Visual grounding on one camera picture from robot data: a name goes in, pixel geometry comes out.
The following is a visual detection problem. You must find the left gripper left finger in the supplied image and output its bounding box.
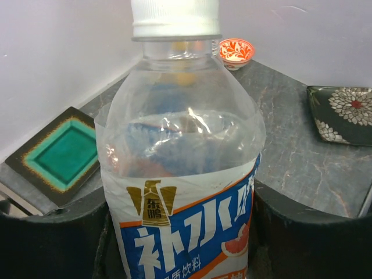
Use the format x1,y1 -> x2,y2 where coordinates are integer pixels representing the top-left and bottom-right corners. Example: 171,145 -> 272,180
1,188 -> 116,278

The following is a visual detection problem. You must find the blue cap small bottle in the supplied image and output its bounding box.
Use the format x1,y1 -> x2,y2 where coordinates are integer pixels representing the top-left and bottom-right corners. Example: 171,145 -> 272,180
95,1 -> 266,278

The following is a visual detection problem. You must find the green square plate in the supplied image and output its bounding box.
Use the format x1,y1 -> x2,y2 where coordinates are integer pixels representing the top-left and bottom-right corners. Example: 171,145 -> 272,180
5,107 -> 99,206

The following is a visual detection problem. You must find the dark floral square plate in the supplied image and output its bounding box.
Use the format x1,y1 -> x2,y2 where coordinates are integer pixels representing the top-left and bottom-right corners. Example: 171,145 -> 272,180
306,86 -> 371,146

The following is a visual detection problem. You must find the orange white floral bowl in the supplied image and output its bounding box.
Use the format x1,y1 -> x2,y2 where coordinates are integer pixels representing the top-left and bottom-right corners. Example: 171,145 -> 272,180
219,38 -> 255,71

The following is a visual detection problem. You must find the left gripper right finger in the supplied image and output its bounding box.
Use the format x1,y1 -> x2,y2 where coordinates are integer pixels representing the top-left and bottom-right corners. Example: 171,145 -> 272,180
248,180 -> 371,278

